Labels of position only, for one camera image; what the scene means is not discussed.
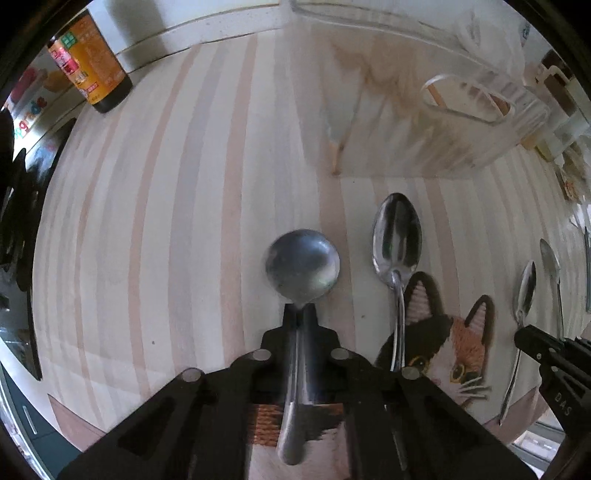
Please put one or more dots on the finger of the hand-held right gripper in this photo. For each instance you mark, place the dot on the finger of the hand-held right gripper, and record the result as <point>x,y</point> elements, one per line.
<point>549,355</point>

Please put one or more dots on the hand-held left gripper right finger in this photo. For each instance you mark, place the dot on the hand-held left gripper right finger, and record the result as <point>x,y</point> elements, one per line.
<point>323,341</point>

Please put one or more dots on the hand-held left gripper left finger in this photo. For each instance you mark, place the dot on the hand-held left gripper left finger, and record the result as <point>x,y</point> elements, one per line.
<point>277,341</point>

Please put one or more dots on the round steel spoon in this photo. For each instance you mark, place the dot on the round steel spoon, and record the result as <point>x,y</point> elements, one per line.
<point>302,263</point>

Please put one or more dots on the clear plastic container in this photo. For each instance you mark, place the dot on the clear plastic container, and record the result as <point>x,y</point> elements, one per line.
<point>461,138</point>

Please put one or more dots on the bunch of wooden chopsticks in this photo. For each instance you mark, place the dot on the bunch of wooden chopsticks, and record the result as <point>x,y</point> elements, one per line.
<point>388,78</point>

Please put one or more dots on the striped cat print tablecloth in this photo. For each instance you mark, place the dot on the striped cat print tablecloth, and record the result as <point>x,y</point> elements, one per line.
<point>161,230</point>

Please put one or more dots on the black gas stove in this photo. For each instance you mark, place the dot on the black gas stove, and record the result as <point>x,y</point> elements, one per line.
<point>18,221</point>

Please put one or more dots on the clear plastic bag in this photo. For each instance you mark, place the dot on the clear plastic bag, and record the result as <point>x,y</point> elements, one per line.
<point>489,41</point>

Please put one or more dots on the dark soy sauce bottle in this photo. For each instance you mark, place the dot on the dark soy sauce bottle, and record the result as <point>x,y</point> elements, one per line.
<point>87,60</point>

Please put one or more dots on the colourful wall stickers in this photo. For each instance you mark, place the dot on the colourful wall stickers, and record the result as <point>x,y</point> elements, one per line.
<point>32,97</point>

